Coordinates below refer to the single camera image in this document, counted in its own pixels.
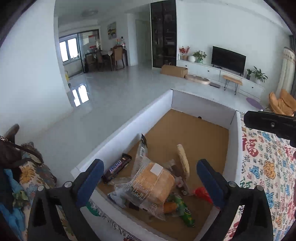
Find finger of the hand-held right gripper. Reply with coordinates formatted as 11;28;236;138
244;111;296;147

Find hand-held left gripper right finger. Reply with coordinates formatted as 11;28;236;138
196;159;274;241

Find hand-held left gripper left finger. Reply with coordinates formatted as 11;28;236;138
27;159;105;241

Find red snack packet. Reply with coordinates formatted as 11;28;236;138
194;186;213;204

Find white triangular packet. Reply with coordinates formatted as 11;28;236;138
107;191;126;208

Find brown chocolate bar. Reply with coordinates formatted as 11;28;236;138
102;154;132;183

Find long clear cracker packet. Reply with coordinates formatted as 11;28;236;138
177;144;190;179

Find green snack packet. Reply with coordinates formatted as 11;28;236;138
166;193;196;227

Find white cardboard box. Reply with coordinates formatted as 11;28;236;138
70;89;243;241

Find orange sausage bun packet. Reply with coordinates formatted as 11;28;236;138
163;202;179;214

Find clear bread bag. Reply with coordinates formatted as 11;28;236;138
113;160;178;220

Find small clear pastry packet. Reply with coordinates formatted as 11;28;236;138
132;134;148;176

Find orange lounge chair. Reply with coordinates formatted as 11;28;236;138
264;89;296;116

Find purple round mat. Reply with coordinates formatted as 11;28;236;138
246;97;263;109

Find printed woven blanket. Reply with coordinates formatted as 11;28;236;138
87;112;296;241

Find large leafy potted plant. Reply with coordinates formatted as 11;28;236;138
252;66;268;84

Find covered standing air conditioner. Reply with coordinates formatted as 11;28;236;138
276;47;296;95

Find small wooden bench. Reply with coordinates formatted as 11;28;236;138
223;75;243;95

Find floral sofa blanket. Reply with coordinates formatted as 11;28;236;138
0;141;77;241

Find black television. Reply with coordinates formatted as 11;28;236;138
211;46;247;74

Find white television cabinet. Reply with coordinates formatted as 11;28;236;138
176;59;264;99

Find beige pet bed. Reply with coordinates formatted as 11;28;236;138
185;74;211;85

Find bushy green potted plant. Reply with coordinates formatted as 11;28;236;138
193;50;207;64

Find red flower vase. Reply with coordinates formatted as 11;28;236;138
179;46;190;61

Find brown cardboard box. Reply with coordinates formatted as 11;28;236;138
161;64;188;79

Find dining table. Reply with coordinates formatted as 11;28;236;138
85;47;128;71

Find wooden dining chair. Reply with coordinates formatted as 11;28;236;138
112;46;125;70

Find black glass cabinet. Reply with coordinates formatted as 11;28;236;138
150;0;177;69

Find wall painting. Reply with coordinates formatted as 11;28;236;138
107;22;117;38

